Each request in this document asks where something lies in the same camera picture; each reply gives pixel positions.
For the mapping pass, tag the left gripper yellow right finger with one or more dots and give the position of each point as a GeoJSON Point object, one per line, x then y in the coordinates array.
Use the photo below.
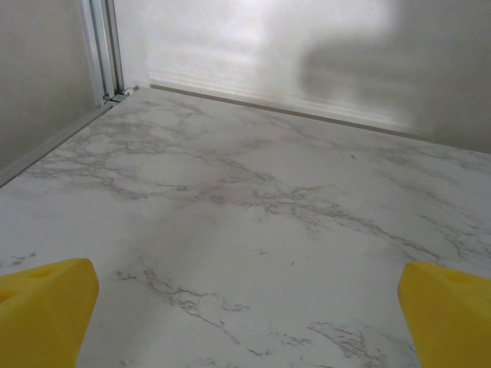
{"type": "Point", "coordinates": [449, 314]}

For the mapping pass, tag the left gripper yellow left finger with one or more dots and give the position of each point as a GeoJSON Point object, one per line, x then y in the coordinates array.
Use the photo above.
{"type": "Point", "coordinates": [42, 314]}

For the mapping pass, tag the aluminium frame rail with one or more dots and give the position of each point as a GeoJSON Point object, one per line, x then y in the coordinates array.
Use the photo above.
{"type": "Point", "coordinates": [46, 147]}

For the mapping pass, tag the aluminium frame post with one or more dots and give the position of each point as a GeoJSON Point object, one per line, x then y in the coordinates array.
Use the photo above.
{"type": "Point", "coordinates": [101, 46]}

